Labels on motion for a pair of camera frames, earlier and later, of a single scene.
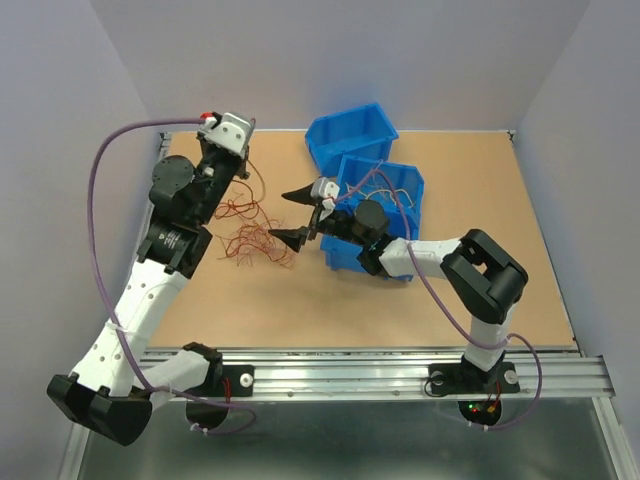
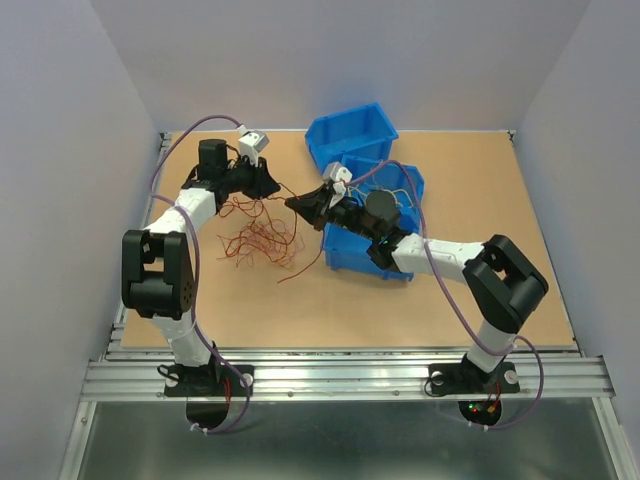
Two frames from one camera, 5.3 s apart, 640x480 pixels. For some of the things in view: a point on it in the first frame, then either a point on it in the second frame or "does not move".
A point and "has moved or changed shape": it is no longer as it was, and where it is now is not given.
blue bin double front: x=399 y=187 does not move
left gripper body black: x=218 y=174 to x=243 y=178
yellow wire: x=393 y=194 does not move
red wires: x=246 y=226 has moved or changed shape
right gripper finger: x=294 y=238 to x=312 y=211
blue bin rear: x=364 y=132 does not move
